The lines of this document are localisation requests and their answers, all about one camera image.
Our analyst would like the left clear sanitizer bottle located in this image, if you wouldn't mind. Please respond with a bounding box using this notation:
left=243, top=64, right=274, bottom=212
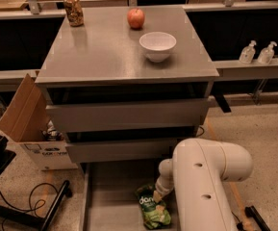
left=239, top=40, right=257, bottom=64

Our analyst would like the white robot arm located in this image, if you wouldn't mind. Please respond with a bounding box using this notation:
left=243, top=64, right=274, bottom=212
left=153, top=139, right=253, bottom=231

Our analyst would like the black adapter cable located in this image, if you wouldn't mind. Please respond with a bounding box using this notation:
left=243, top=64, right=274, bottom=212
left=230, top=211, right=244, bottom=231

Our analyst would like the clear sanitizer bottle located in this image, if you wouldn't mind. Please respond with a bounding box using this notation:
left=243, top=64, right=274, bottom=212
left=258, top=41, right=277, bottom=64
left=239, top=40, right=257, bottom=64

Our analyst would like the grey top drawer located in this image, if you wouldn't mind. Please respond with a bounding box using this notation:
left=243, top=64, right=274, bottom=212
left=46, top=99, right=209, bottom=132

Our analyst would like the green rice chip bag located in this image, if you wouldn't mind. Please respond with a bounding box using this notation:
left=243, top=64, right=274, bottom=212
left=135, top=184, right=171, bottom=230

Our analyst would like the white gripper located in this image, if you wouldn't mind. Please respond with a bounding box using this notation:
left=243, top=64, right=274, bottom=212
left=153, top=176, right=174, bottom=203

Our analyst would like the white bowl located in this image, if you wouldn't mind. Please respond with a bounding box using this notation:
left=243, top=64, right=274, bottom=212
left=139, top=32, right=177, bottom=63

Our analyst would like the grey drawer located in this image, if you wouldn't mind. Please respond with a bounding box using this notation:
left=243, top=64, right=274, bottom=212
left=46, top=99, right=209, bottom=132
left=65, top=137, right=186, bottom=163
left=78, top=157, right=196, bottom=231

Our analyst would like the red apple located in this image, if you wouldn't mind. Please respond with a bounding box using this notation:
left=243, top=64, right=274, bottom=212
left=127, top=8, right=145, bottom=29

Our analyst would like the cardboard box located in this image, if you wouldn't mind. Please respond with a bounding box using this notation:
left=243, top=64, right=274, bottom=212
left=0, top=74, right=77, bottom=170

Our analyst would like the gold patterned drink can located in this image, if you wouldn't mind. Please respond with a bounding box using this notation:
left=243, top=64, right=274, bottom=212
left=63, top=0, right=84, bottom=27

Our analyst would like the grey drawer cabinet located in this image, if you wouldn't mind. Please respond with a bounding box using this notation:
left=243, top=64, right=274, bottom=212
left=35, top=5, right=220, bottom=231

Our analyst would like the right clear sanitizer bottle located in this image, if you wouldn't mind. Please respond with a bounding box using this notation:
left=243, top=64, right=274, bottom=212
left=258, top=41, right=277, bottom=64

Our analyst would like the grey middle drawer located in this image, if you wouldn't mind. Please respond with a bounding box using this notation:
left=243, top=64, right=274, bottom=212
left=65, top=137, right=186, bottom=163

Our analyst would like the grey bottom drawer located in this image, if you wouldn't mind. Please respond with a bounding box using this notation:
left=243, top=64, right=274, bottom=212
left=78, top=157, right=196, bottom=231

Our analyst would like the black floor bar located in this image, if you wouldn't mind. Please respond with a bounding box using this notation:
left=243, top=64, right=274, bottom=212
left=245, top=206, right=271, bottom=231

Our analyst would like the black stand base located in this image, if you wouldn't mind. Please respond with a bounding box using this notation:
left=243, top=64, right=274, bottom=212
left=0, top=135, right=71, bottom=231

